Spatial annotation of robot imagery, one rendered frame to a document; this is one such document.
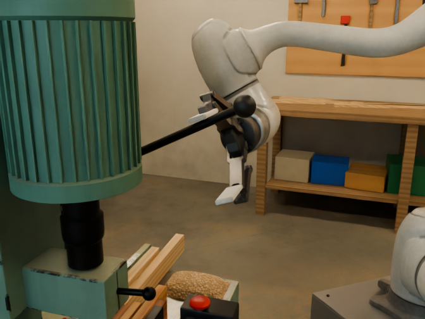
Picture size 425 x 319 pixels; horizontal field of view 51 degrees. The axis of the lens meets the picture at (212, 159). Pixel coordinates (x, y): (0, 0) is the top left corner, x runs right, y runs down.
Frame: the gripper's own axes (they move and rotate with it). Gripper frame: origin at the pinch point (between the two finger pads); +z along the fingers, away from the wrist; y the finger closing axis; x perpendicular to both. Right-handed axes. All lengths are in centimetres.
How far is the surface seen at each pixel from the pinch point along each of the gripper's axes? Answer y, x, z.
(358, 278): -123, -8, -183
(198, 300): -17.0, -4.0, 12.2
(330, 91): -27, -6, -318
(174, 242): -19.6, -22.4, -19.3
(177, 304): -25.7, -17.1, -3.1
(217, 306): -19.3, -2.4, 10.5
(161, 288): -18.5, -14.6, 3.8
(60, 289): -9.6, -21.6, 17.5
